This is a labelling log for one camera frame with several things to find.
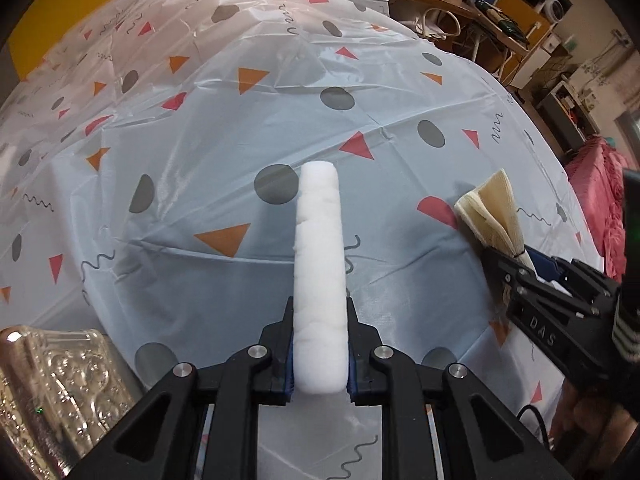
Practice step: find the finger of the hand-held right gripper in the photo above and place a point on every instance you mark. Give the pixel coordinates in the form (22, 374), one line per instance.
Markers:
(547, 266)
(512, 280)

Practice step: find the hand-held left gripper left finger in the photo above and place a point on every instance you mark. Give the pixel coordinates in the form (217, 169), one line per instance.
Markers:
(287, 375)

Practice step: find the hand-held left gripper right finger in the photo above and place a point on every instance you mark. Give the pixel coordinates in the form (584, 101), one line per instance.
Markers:
(351, 375)

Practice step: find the cream ribbed cloth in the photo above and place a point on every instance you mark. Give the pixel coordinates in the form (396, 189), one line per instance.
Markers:
(492, 210)

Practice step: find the pink ruffled bedding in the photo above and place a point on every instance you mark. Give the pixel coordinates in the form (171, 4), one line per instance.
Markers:
(600, 185)

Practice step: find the grey low shelf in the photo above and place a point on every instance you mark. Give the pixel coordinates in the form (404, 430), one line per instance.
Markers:
(565, 115)

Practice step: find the white cabinet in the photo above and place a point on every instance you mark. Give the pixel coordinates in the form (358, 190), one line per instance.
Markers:
(537, 62)

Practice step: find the clear embossed plastic tray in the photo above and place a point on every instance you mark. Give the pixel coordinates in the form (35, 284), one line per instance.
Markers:
(60, 400)

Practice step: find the dark printed bag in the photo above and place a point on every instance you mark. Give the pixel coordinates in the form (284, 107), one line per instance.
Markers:
(500, 17)

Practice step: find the patterned plastic tablecloth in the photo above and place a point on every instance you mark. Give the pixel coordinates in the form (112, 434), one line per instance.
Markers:
(200, 135)

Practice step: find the wooden board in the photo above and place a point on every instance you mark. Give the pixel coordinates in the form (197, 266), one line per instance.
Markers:
(525, 10)

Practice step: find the white round fan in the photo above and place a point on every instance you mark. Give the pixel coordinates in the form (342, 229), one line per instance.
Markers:
(550, 7)

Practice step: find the white tote bag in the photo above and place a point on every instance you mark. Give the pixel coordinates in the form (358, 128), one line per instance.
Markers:
(435, 22)

